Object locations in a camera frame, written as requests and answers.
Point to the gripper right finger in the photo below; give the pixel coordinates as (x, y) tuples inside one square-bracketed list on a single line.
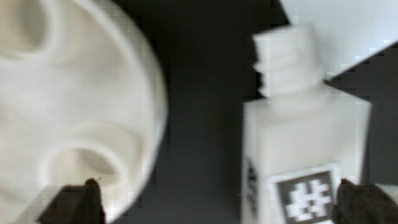
[(365, 205)]

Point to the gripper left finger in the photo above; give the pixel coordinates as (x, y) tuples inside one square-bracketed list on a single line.
[(75, 207)]

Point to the white stool leg with tag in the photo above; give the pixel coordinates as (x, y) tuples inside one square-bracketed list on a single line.
[(304, 134)]

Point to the white marker sheet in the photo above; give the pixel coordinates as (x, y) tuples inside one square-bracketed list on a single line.
[(356, 27)]

